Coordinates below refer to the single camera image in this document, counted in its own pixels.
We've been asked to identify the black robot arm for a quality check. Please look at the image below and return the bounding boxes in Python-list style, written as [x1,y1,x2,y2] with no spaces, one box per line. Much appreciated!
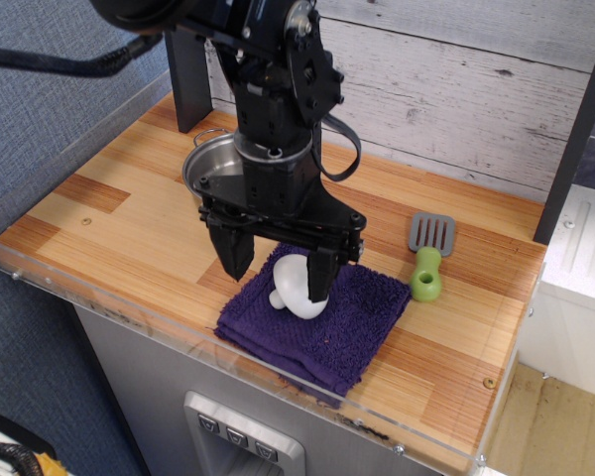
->
[94,1,366,302]

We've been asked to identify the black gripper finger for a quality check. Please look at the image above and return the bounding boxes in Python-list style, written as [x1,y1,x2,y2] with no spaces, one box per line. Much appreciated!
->
[306,249,338,302]
[209,225,255,281]

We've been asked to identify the white egg-shaped cup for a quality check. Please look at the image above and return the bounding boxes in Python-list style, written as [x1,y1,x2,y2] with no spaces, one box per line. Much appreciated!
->
[269,254,328,319]

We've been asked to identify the green handled grey spatula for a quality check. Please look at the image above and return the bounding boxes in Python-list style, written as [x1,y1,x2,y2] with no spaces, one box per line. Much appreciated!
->
[408,212,456,302]

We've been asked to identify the small steel pot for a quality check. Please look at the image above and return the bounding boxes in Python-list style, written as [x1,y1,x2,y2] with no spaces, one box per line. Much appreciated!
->
[181,128,243,201]

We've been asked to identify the black and yellow object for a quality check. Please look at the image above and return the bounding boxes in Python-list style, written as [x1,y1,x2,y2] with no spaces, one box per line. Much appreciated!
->
[0,416,70,475]

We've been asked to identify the white toy sink counter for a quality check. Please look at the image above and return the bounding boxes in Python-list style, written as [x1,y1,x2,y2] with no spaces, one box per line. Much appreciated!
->
[518,185,595,395]

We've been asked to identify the grey toy fridge cabinet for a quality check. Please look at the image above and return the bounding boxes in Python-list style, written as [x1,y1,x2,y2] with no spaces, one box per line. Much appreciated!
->
[76,307,433,475]

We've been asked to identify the silver dispenser button panel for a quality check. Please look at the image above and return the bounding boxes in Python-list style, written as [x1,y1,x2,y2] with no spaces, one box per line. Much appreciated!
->
[183,391,306,475]

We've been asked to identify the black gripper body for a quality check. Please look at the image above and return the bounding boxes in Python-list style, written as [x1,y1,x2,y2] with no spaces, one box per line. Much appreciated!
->
[193,154,367,263]

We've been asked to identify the purple folded towel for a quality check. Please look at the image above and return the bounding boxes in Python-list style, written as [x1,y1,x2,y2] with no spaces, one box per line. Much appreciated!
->
[214,244,412,407]

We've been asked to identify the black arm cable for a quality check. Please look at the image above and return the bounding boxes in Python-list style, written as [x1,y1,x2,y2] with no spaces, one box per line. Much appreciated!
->
[312,112,363,182]

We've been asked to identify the black right shelf post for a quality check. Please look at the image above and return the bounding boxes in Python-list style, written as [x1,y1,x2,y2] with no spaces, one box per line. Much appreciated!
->
[534,63,595,245]

